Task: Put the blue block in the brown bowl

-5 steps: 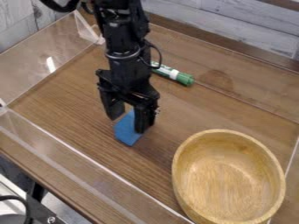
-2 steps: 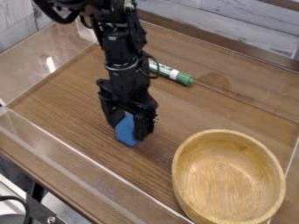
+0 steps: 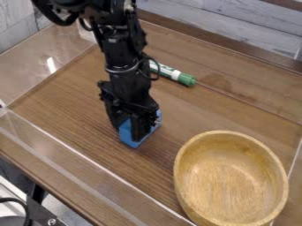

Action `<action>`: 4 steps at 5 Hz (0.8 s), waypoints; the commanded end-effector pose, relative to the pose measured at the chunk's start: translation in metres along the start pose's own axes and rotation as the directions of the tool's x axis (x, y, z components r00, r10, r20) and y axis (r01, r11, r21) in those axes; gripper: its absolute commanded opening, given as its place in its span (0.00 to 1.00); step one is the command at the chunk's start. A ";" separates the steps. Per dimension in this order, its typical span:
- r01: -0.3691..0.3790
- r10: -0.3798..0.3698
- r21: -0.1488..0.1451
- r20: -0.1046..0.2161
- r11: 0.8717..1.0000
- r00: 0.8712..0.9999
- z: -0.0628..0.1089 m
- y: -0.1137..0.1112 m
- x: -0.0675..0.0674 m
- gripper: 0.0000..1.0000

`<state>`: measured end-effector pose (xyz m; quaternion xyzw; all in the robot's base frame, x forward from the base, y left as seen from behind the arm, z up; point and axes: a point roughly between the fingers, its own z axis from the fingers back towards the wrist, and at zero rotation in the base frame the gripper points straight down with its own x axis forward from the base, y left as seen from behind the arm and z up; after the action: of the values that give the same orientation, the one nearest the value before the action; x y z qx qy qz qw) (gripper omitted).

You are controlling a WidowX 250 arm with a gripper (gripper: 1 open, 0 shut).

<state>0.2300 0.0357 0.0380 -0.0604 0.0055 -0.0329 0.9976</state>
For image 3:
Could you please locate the brown wooden bowl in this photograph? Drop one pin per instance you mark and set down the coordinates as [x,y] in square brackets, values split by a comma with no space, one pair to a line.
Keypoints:
[230,180]

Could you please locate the blue rectangular block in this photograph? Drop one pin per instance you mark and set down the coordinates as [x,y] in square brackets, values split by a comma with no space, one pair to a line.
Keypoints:
[135,129]

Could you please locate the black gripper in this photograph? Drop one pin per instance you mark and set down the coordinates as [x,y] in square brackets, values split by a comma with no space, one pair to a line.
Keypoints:
[126,96]

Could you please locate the black table clamp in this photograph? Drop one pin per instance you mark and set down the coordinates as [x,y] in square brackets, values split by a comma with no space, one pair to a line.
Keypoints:
[41,217]

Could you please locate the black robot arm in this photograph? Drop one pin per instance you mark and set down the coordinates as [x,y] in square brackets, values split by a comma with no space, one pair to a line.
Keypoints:
[111,20]

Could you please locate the green and white marker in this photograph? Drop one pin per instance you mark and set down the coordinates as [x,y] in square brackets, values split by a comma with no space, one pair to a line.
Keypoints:
[184,78]

